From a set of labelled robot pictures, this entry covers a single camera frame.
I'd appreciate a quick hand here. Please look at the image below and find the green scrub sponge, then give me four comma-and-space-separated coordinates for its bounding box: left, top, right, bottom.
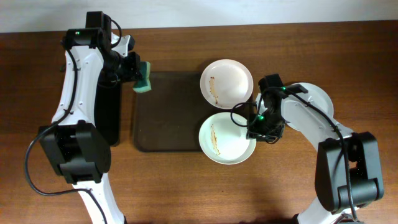
133, 62, 152, 93

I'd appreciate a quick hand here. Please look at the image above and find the light blue plate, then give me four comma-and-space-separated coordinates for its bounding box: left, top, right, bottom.
298, 82, 334, 117

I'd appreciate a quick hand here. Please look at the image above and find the white plate bottom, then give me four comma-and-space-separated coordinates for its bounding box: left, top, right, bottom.
198, 112, 256, 165

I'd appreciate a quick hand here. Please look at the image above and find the white plate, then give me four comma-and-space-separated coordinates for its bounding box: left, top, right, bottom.
200, 59, 254, 110
198, 112, 256, 165

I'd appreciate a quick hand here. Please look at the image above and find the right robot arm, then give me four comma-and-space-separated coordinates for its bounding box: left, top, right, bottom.
246, 74, 384, 223

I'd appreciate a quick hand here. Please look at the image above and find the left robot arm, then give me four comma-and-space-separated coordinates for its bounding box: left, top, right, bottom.
35, 11, 150, 223

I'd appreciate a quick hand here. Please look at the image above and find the black plastic tray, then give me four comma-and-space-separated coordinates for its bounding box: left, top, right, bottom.
94, 83, 121, 146

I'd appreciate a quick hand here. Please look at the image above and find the brown serving tray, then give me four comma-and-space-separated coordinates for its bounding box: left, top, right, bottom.
132, 72, 229, 152

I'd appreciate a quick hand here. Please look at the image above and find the white plate top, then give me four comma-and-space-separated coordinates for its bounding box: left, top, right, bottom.
200, 59, 254, 110

